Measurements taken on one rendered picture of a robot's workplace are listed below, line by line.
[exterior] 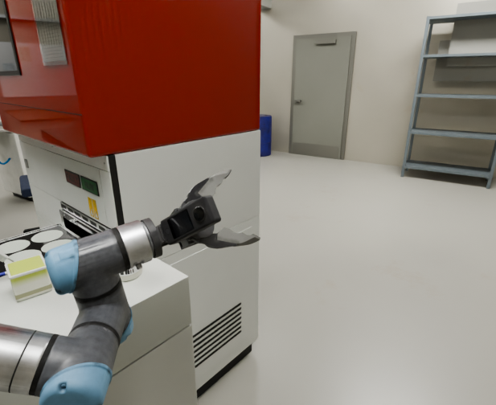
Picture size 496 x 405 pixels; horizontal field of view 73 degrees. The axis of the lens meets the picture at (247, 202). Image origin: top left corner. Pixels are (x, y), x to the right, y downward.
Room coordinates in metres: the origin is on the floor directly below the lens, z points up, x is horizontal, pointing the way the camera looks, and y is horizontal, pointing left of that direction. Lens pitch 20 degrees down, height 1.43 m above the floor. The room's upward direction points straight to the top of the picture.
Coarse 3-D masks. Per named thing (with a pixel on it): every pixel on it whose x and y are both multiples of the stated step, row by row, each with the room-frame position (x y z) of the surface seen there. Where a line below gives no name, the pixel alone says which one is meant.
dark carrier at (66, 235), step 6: (54, 228) 1.15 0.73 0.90; (60, 228) 1.15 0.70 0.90; (30, 234) 1.10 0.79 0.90; (66, 234) 1.10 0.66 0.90; (12, 240) 1.05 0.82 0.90; (30, 240) 1.05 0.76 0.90; (54, 240) 1.05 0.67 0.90; (30, 246) 1.00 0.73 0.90; (36, 246) 1.00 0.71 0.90; (42, 246) 1.00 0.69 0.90; (42, 252) 0.96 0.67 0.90; (0, 264) 0.89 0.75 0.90; (0, 270) 0.85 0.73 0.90; (0, 276) 0.82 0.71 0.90
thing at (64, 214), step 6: (60, 210) 1.23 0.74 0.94; (60, 216) 1.24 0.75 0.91; (66, 216) 1.20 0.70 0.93; (72, 216) 1.16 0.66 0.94; (66, 222) 1.23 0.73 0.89; (72, 222) 1.16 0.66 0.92; (78, 222) 1.12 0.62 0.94; (84, 222) 1.11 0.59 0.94; (66, 228) 1.21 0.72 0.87; (72, 228) 1.21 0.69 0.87; (84, 228) 1.09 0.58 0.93; (90, 228) 1.06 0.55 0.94; (72, 234) 1.18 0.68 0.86; (78, 234) 1.16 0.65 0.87
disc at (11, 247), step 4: (16, 240) 1.05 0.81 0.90; (20, 240) 1.05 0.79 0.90; (24, 240) 1.05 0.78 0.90; (4, 244) 1.02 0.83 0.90; (8, 244) 1.02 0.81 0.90; (12, 244) 1.02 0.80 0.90; (16, 244) 1.02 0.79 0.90; (20, 244) 1.02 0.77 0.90; (24, 244) 1.02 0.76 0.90; (28, 244) 1.02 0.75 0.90; (0, 248) 0.99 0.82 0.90; (4, 248) 0.99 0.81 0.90; (8, 248) 0.99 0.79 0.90; (12, 248) 0.99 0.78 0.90; (16, 248) 0.99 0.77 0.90; (20, 248) 0.99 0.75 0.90; (8, 252) 0.96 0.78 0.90; (12, 252) 0.96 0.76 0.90
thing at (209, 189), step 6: (216, 174) 0.62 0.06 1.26; (222, 174) 0.63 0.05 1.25; (228, 174) 0.63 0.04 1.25; (210, 180) 0.61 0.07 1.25; (216, 180) 0.62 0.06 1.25; (222, 180) 0.62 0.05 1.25; (204, 186) 0.60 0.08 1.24; (210, 186) 0.60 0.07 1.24; (216, 186) 0.61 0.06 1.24; (204, 192) 0.59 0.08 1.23; (210, 192) 0.60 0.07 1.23
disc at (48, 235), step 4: (40, 232) 1.11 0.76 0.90; (44, 232) 1.11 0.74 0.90; (48, 232) 1.11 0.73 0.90; (52, 232) 1.11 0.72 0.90; (56, 232) 1.11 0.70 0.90; (60, 232) 1.11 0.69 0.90; (36, 236) 1.08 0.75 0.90; (40, 236) 1.08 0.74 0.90; (44, 236) 1.08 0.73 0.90; (48, 236) 1.08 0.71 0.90; (52, 236) 1.08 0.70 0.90; (56, 236) 1.08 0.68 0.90; (32, 240) 1.05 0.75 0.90; (36, 240) 1.05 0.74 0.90; (40, 240) 1.05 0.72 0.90; (44, 240) 1.05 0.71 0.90; (48, 240) 1.05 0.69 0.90
